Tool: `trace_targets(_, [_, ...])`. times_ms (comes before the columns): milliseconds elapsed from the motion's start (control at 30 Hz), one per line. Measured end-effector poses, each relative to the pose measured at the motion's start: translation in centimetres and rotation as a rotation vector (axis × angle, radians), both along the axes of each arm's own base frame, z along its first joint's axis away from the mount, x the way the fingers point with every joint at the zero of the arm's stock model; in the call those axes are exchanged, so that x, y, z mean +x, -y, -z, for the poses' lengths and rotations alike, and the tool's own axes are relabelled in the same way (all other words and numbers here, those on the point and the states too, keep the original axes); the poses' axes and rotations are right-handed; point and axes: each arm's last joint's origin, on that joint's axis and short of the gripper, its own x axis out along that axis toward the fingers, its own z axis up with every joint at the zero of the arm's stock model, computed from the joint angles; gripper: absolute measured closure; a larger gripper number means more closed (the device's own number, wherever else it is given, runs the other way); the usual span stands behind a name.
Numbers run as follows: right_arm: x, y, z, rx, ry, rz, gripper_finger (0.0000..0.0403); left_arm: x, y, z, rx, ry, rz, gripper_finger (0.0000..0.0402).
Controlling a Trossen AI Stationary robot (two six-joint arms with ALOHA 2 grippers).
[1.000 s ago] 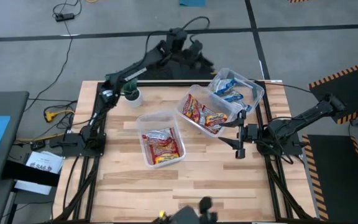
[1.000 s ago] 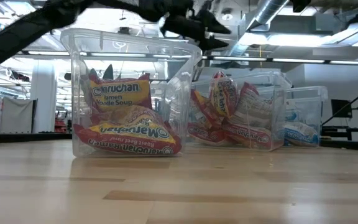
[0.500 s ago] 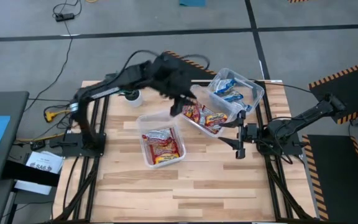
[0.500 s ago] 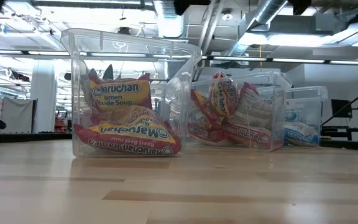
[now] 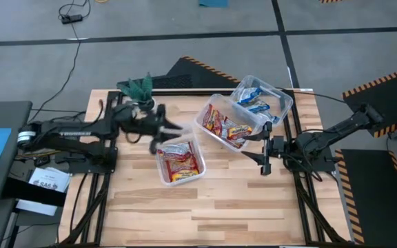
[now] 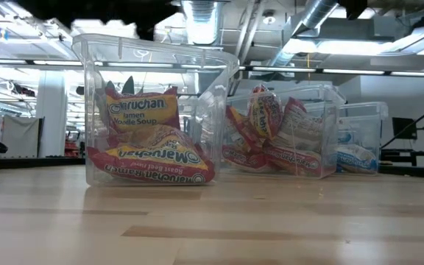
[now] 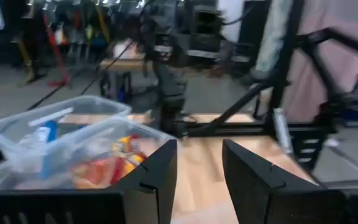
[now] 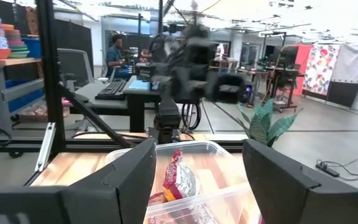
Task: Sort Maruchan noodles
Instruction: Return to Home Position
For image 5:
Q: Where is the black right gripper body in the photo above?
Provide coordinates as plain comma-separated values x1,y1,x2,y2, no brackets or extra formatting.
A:
261,121,288,176

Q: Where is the black looped floor cable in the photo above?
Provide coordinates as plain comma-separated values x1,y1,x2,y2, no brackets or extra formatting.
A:
58,0,92,18

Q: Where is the black power strip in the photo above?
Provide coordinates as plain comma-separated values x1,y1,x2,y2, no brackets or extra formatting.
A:
60,13,83,25

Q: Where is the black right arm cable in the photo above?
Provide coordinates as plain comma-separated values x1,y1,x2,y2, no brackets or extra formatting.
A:
274,86,347,104

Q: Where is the green plant in white pot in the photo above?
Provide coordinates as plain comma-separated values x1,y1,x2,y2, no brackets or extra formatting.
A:
115,72,158,111

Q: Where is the black power adapter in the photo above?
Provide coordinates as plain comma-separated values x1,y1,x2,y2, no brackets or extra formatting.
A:
32,154,51,167

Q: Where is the black power strip cable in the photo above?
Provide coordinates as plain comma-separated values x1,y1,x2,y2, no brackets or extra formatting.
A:
26,22,82,125

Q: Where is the grey desk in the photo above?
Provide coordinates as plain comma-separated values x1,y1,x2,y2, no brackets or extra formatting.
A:
0,100,33,205

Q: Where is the white printed paper sheet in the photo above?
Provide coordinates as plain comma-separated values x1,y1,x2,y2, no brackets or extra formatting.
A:
28,167,72,193

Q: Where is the white flat box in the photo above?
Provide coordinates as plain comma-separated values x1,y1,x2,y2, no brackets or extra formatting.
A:
15,199,59,217

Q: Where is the blue floor mat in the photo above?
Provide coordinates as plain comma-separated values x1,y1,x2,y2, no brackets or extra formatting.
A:
198,0,230,8

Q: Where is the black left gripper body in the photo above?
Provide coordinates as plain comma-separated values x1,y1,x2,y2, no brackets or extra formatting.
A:
138,103,167,155

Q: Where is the blue Maruchan ramen pack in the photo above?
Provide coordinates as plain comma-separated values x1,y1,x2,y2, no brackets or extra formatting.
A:
236,87,265,104
245,101,272,114
263,112,282,125

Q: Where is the small clear plastic bin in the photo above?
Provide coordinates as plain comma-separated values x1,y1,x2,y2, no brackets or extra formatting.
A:
154,132,207,187

